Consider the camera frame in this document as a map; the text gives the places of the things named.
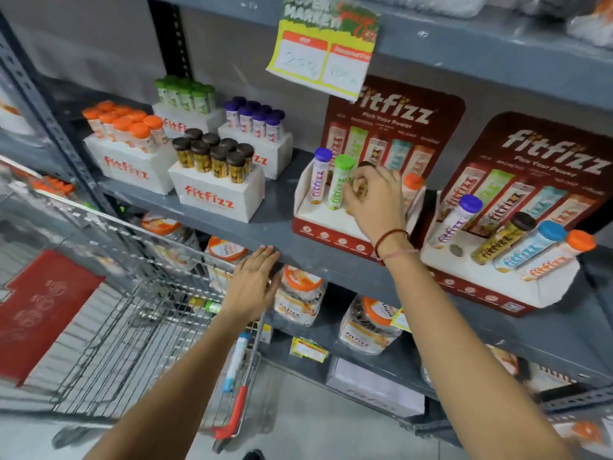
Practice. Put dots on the person's right hand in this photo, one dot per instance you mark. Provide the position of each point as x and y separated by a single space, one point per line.
380 205

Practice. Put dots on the person's left hand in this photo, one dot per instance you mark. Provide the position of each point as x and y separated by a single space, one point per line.
249 292

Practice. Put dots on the person's right thumb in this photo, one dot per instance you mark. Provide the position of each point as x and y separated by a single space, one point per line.
352 196

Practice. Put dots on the person's left thumb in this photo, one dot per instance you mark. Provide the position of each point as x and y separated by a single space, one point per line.
277 286

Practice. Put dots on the brown cap yellow tube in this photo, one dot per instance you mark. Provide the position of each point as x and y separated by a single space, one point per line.
362 189
503 239

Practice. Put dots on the person's left forearm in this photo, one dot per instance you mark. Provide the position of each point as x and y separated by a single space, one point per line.
191 388

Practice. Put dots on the person's right forearm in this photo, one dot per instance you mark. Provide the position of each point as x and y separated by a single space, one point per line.
459 349

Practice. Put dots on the green cap tube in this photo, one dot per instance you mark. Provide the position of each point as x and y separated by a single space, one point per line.
207 306
339 184

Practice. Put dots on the orange lid clear jar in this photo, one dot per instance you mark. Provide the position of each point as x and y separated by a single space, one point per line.
165 229
225 251
299 294
368 328

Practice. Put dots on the purple cap white tube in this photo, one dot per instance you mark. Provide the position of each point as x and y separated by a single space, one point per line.
318 179
452 225

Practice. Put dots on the orange cap white tube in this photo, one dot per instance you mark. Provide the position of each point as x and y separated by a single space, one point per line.
555 258
412 184

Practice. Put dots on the grey metal shelf unit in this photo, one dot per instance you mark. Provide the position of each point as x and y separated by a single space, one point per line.
275 220

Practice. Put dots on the yellow shelf price label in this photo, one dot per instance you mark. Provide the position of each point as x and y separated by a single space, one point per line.
309 350

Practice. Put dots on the blue cap tube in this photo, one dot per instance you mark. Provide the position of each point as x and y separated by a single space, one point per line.
235 361
529 246

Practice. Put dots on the white cardboard tube box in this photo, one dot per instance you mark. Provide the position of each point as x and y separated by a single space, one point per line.
127 167
268 155
215 198
184 123

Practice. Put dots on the red white cardboard display stand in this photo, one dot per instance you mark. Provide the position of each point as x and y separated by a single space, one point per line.
407 114
550 148

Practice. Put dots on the group of purple capped tubes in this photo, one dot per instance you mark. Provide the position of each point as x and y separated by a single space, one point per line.
254 117

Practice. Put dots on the yellow price tag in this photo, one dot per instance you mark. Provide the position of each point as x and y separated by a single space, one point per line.
400 320

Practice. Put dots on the white flat cardboard box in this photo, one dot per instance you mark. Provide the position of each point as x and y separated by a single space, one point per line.
373 388

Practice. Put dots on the group of brown capped tubes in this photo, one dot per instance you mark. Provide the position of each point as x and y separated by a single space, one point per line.
215 155

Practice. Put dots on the yellow green paper price sign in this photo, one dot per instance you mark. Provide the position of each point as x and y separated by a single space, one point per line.
325 52

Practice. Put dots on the person's black shoe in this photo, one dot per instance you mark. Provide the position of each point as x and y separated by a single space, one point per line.
254 455

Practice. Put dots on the group of green capped tubes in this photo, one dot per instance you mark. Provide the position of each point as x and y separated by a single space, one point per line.
186 93

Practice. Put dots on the clear plastic bag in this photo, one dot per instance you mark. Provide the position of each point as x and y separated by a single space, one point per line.
591 21
431 2

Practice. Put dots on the group of orange capped tubes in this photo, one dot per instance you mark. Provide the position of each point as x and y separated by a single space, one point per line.
125 125

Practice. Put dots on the orange printed package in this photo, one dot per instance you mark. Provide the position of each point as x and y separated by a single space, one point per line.
512 364

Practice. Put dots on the red floor mat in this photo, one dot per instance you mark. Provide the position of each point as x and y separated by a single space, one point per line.
43 311

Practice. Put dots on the cluster of orange items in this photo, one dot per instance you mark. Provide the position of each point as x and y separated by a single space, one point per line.
55 186

